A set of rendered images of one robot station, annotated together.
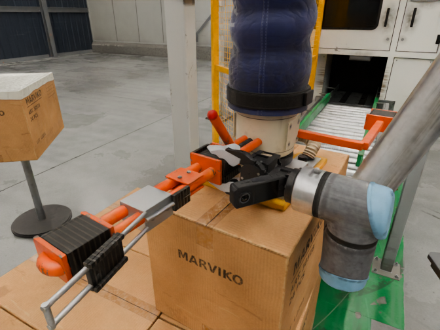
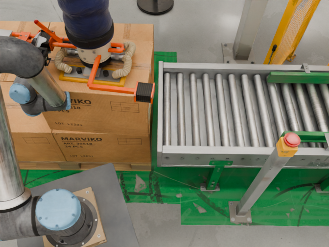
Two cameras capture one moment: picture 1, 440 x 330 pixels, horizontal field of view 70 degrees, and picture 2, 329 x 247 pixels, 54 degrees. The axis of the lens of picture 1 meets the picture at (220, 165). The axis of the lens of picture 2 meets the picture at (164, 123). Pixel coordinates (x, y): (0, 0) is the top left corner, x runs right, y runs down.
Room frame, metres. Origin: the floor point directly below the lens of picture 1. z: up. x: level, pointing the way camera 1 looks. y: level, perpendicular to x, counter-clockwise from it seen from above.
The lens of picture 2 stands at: (0.61, -1.35, 2.24)
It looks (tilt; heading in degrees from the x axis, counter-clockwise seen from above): 58 degrees down; 61
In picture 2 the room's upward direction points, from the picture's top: 2 degrees clockwise
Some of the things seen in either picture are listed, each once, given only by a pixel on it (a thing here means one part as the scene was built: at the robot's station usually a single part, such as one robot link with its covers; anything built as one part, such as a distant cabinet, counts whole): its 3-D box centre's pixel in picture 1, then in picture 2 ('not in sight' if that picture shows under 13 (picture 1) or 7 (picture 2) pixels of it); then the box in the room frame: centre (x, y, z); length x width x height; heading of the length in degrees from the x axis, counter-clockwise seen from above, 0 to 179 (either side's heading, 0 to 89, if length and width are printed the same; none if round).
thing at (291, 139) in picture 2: not in sight; (291, 140); (1.44, -1.00, 1.02); 0.07 x 0.07 x 0.04
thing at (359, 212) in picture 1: (354, 205); (23, 87); (0.48, -0.24, 1.07); 0.12 x 0.09 x 0.10; 55
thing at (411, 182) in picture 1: (406, 197); (259, 185); (1.44, -1.00, 0.50); 0.07 x 0.07 x 1.00; 63
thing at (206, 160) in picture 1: (215, 162); (45, 40); (0.66, 0.01, 1.07); 0.10 x 0.08 x 0.06; 56
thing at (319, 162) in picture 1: (293, 172); (92, 73); (0.81, -0.21, 0.97); 0.34 x 0.10 x 0.05; 146
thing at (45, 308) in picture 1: (136, 239); not in sight; (0.38, 0.13, 1.07); 0.31 x 0.03 x 0.05; 158
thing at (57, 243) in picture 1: (77, 244); not in sight; (0.37, 0.21, 1.07); 0.08 x 0.07 x 0.05; 146
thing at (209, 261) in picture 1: (257, 228); (100, 86); (0.85, -0.12, 0.74); 0.60 x 0.40 x 0.40; 149
